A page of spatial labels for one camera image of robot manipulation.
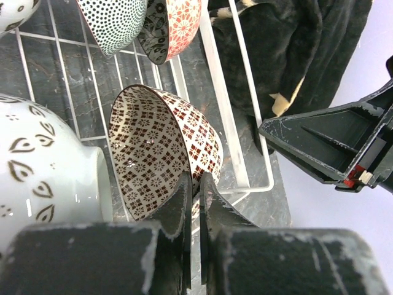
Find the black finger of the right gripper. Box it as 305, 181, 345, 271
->
258, 55, 393, 195

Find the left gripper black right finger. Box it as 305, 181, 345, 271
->
200, 173, 389, 294

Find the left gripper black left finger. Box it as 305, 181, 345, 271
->
1, 173, 192, 294

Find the brown lattice pattern bowl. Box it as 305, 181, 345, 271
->
109, 84, 224, 221

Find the white leaf motif bowl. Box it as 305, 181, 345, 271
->
1, 94, 113, 253

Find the white wire dish rack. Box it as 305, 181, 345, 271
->
12, 0, 275, 277

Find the grey hexagon pattern bowl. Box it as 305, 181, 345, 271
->
77, 0, 147, 58

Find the red rimmed bowl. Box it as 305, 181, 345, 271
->
0, 0, 41, 37

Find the black floral blanket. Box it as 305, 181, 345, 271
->
207, 0, 374, 154

